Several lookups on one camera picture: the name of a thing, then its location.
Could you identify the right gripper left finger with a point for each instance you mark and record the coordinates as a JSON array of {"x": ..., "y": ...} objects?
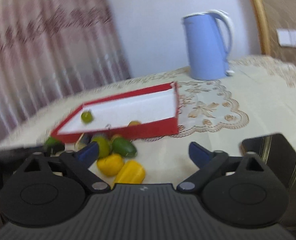
[{"x": 77, "y": 164}]

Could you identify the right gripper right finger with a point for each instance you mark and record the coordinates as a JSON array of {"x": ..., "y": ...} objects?
[{"x": 209, "y": 164}]

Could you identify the yellow pepper piece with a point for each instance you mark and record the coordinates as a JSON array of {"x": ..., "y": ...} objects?
[{"x": 110, "y": 165}]

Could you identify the large green tomato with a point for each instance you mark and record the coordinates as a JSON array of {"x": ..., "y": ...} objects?
[{"x": 104, "y": 145}]

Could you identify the green cucumber piece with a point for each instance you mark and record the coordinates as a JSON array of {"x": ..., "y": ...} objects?
[{"x": 51, "y": 143}]

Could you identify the green avocado-like fruit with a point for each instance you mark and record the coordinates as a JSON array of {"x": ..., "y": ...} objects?
[{"x": 124, "y": 147}]

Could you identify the small green tomato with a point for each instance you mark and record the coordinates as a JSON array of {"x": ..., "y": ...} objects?
[{"x": 87, "y": 117}]

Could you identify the yellow pepper piece cut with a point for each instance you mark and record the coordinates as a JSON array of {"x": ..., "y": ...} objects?
[{"x": 131, "y": 173}]

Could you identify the brown longan fruit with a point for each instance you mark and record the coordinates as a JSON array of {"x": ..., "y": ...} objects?
[{"x": 134, "y": 123}]

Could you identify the longan with stem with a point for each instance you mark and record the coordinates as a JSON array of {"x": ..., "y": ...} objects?
[{"x": 111, "y": 133}]

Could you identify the black smartphone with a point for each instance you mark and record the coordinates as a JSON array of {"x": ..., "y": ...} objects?
[{"x": 280, "y": 157}]

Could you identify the red shallow tray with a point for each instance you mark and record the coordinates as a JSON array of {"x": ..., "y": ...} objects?
[{"x": 156, "y": 107}]

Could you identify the cream embroidered tablecloth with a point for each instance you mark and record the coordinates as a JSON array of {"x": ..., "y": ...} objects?
[{"x": 259, "y": 99}]

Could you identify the blue electric kettle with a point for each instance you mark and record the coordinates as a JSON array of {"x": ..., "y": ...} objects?
[{"x": 209, "y": 37}]

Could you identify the pink patterned curtain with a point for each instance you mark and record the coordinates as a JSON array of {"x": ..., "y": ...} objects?
[{"x": 50, "y": 49}]

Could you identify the white wall switch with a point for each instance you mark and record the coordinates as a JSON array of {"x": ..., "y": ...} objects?
[{"x": 287, "y": 37}]

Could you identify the gold mirror frame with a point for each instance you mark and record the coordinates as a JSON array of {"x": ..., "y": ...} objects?
[{"x": 262, "y": 26}]

